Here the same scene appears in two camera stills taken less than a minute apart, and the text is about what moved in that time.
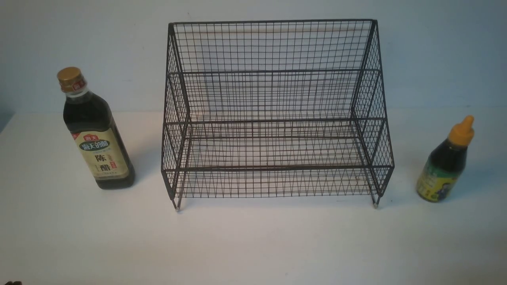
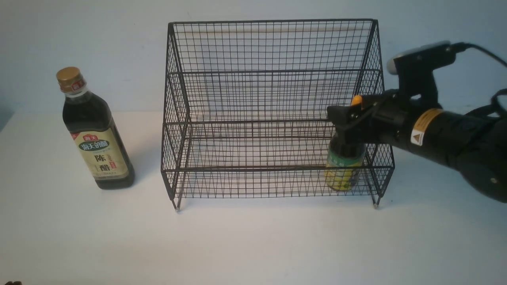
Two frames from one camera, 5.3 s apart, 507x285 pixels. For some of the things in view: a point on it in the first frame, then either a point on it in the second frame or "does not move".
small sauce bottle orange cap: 444,168 → 345,162
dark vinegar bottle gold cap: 88,116 does not move
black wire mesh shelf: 275,109 does not move
